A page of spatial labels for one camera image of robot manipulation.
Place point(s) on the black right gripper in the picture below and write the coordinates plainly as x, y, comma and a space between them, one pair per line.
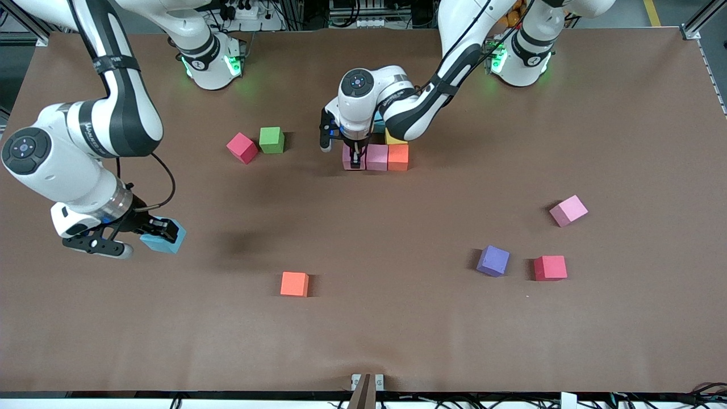
138, 220

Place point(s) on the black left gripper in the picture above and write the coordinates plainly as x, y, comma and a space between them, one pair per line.
355, 157

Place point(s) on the pink foam cube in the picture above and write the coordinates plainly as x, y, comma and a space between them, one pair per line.
376, 157
346, 159
568, 211

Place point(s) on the blue foam cube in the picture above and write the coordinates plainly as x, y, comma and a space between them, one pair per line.
379, 124
170, 245

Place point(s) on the yellow foam cube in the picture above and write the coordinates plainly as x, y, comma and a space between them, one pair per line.
392, 138

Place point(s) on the orange foam cube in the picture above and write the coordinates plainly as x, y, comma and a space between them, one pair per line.
398, 157
295, 284

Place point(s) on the purple foam cube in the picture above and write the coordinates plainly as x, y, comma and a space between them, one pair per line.
493, 261

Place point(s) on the red foam cube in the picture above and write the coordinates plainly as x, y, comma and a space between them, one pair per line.
242, 148
550, 268

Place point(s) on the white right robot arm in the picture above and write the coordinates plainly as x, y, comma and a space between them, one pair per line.
68, 170

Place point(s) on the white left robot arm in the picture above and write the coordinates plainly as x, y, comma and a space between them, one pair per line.
363, 108

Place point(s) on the green foam cube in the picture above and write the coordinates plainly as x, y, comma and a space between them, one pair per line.
271, 140

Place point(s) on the brown table cover sheet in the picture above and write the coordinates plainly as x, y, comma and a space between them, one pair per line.
363, 329

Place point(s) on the white power strip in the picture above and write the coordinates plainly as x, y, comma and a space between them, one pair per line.
250, 12

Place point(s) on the orange mesh bag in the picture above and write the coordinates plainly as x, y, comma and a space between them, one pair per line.
513, 17

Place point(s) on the metal clamp bracket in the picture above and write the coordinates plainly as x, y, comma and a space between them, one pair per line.
366, 392

